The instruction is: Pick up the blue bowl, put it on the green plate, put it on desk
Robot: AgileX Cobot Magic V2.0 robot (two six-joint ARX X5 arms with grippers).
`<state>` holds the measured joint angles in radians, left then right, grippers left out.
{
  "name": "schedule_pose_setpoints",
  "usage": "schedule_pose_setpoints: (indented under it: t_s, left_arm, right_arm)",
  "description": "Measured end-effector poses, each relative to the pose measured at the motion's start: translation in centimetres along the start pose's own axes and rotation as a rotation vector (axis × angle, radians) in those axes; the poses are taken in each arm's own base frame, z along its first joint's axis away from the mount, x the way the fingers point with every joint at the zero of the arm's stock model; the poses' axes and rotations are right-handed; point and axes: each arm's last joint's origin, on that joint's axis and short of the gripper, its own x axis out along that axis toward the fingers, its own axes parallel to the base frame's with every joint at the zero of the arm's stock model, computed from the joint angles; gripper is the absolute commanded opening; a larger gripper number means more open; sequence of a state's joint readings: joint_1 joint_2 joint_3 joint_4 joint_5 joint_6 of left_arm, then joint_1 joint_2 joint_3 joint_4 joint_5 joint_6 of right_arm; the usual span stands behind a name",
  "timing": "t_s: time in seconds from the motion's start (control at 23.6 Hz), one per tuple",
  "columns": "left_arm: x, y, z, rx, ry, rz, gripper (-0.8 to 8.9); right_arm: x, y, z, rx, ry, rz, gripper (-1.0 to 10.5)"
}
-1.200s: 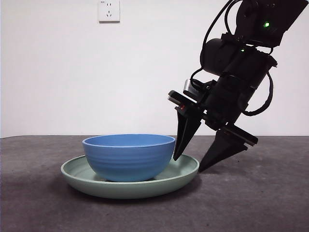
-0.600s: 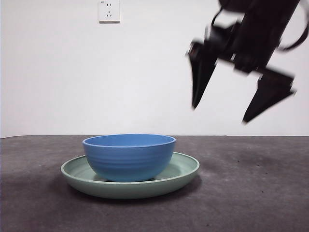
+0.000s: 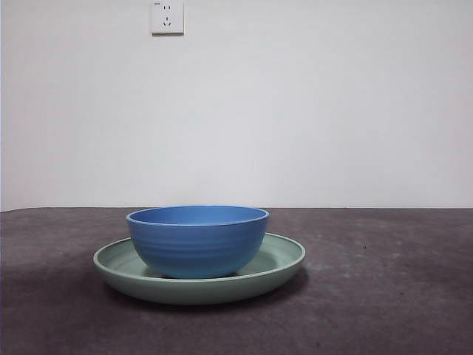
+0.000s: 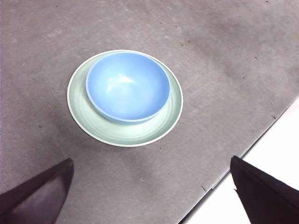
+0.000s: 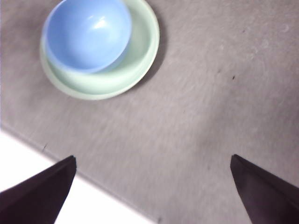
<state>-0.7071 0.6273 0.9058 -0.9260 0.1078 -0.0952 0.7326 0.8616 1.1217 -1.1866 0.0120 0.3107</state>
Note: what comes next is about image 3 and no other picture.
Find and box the blue ribbed bowl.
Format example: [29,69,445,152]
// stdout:
[126,205,270,280]

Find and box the white wall socket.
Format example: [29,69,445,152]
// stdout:
[150,0,185,37]

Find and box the green round plate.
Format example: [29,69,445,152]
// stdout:
[92,232,307,306]

